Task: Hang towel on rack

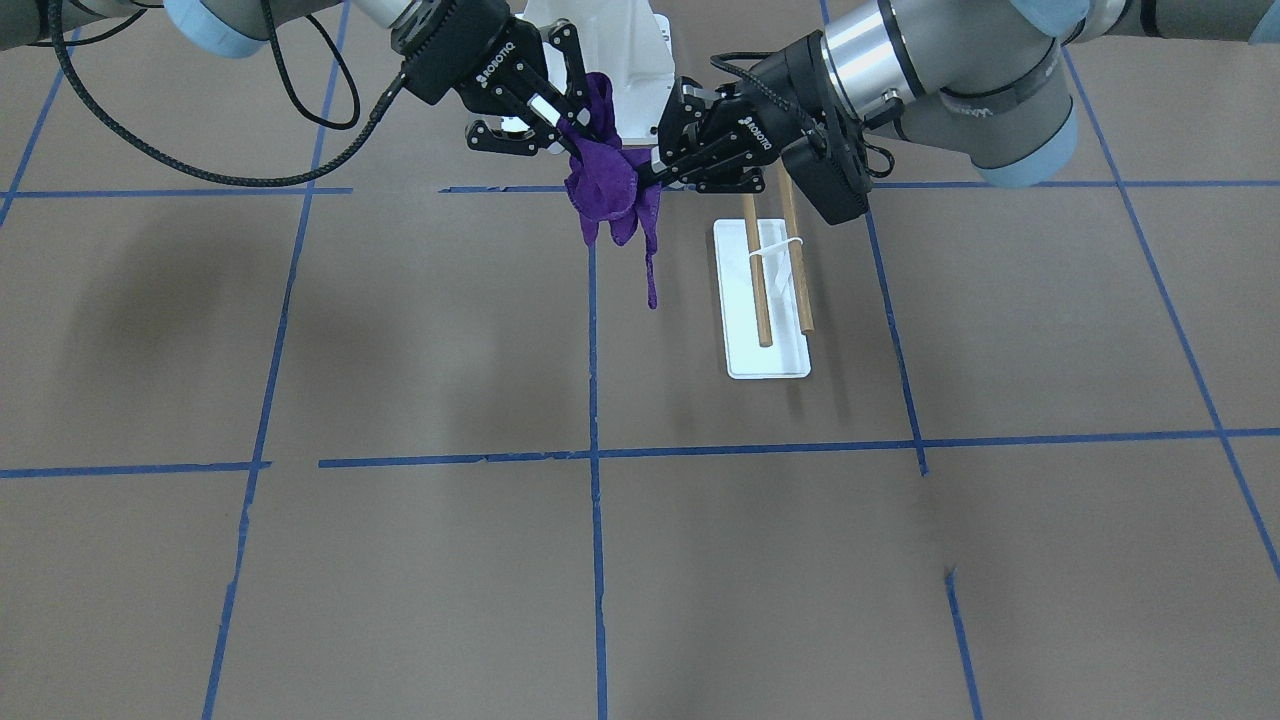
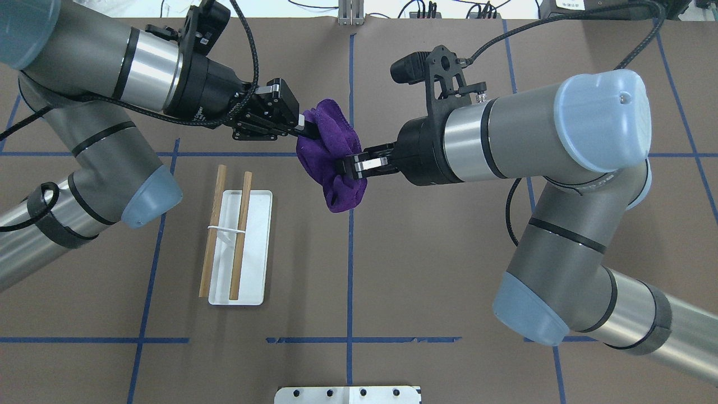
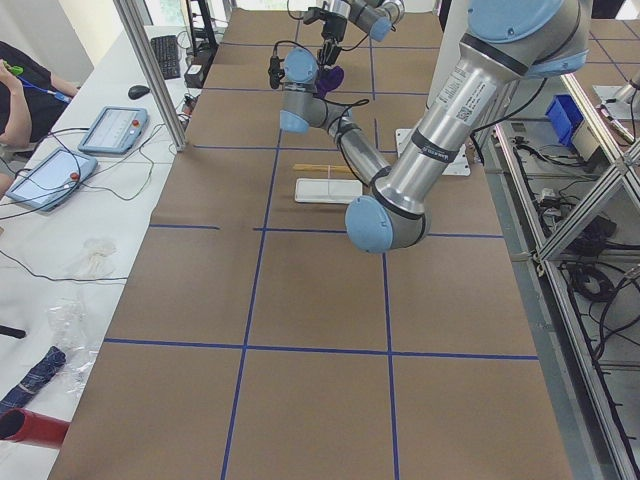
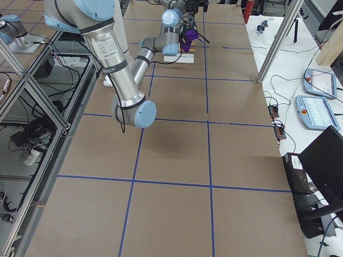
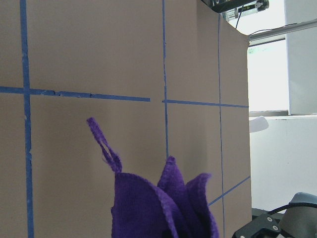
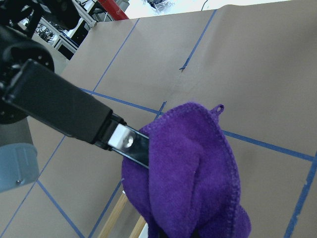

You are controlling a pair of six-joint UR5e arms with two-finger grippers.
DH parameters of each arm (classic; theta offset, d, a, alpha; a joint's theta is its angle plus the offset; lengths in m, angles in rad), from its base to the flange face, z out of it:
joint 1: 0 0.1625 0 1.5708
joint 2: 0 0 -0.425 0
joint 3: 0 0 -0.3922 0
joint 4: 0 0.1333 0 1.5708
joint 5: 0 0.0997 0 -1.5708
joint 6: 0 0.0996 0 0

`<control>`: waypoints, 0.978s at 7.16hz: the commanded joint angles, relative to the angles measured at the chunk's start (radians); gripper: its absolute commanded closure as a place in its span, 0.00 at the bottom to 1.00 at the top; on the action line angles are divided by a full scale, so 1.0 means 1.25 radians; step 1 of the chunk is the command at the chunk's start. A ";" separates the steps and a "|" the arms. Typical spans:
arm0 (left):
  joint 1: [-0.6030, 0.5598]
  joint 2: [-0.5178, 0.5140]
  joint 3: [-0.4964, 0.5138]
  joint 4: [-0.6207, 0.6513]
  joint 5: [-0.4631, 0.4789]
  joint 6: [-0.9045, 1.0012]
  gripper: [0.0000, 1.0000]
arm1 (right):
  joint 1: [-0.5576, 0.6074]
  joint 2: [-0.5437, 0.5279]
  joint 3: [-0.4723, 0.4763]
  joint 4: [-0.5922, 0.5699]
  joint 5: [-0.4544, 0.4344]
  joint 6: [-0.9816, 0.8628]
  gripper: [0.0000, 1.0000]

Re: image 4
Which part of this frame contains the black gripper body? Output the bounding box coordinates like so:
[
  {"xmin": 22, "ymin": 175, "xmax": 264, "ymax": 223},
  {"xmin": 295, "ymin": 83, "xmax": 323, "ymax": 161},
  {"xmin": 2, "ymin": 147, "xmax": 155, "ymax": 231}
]
[
  {"xmin": 179, "ymin": 24, "xmax": 187, "ymax": 43},
  {"xmin": 186, "ymin": 0, "xmax": 199, "ymax": 13}
]

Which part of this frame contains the purple towel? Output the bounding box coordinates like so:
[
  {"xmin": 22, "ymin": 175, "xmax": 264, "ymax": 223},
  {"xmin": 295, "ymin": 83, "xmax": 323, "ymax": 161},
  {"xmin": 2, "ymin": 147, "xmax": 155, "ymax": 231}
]
[{"xmin": 180, "ymin": 29, "xmax": 202, "ymax": 52}]

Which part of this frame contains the white wooden towel rack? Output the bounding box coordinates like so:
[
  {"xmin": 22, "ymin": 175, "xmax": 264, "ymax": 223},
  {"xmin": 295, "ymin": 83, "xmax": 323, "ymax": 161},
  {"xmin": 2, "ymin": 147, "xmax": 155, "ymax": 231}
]
[{"xmin": 163, "ymin": 49, "xmax": 196, "ymax": 64}]

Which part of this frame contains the far red connector box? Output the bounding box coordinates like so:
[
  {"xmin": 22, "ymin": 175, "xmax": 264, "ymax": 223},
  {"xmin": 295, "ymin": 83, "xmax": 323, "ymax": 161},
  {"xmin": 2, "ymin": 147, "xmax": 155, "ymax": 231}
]
[{"xmin": 268, "ymin": 105, "xmax": 279, "ymax": 119}]

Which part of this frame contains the red connector box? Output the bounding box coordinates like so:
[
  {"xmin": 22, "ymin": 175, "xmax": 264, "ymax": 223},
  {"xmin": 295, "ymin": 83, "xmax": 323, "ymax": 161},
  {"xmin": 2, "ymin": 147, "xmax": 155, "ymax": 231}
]
[
  {"xmin": 272, "ymin": 120, "xmax": 287, "ymax": 142},
  {"xmin": 268, "ymin": 105, "xmax": 279, "ymax": 119}
]

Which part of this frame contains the near red connector box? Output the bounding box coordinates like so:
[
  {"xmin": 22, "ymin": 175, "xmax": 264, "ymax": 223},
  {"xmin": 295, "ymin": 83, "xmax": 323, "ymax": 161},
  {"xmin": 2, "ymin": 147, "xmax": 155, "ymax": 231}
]
[{"xmin": 272, "ymin": 120, "xmax": 287, "ymax": 142}]

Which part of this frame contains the wooden beam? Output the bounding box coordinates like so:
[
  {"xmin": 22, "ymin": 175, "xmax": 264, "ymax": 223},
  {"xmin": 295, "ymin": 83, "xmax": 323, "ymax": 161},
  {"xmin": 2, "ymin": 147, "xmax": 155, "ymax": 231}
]
[{"xmin": 316, "ymin": 25, "xmax": 342, "ymax": 66}]

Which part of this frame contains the far teach pendant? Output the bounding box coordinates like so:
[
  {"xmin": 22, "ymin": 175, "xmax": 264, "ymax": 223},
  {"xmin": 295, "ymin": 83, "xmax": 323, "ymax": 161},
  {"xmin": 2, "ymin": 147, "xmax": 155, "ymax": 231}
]
[{"xmin": 303, "ymin": 68, "xmax": 337, "ymax": 99}]

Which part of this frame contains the teach pendant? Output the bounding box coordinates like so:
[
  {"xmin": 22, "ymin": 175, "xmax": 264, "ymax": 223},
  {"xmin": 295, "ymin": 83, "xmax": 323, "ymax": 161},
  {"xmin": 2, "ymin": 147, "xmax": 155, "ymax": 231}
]
[
  {"xmin": 295, "ymin": 95, "xmax": 340, "ymax": 131},
  {"xmin": 303, "ymin": 68, "xmax": 337, "ymax": 99}
]

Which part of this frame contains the near teach pendant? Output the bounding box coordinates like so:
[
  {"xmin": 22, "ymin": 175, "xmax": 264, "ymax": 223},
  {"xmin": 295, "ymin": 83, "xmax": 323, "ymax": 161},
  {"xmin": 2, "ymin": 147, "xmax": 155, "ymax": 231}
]
[{"xmin": 295, "ymin": 95, "xmax": 340, "ymax": 131}]

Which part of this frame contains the black computer box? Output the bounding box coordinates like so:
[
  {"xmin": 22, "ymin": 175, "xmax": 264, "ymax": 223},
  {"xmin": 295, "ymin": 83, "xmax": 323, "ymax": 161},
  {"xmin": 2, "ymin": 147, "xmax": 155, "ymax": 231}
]
[{"xmin": 282, "ymin": 153, "xmax": 314, "ymax": 195}]

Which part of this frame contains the black monitor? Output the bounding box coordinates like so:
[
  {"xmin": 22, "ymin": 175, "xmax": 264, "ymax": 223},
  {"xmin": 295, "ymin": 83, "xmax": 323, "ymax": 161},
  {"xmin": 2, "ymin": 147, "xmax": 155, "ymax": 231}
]
[{"xmin": 299, "ymin": 126, "xmax": 342, "ymax": 203}]

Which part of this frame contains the aluminium frame post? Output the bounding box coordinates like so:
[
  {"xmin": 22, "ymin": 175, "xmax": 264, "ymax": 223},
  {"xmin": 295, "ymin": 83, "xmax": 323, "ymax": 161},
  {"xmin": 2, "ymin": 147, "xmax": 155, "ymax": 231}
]
[{"xmin": 257, "ymin": 0, "xmax": 304, "ymax": 84}]

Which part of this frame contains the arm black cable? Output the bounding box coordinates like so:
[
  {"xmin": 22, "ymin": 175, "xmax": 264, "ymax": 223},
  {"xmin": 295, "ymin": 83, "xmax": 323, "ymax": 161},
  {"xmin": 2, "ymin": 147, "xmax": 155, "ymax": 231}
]
[{"xmin": 116, "ymin": 24, "xmax": 211, "ymax": 134}]

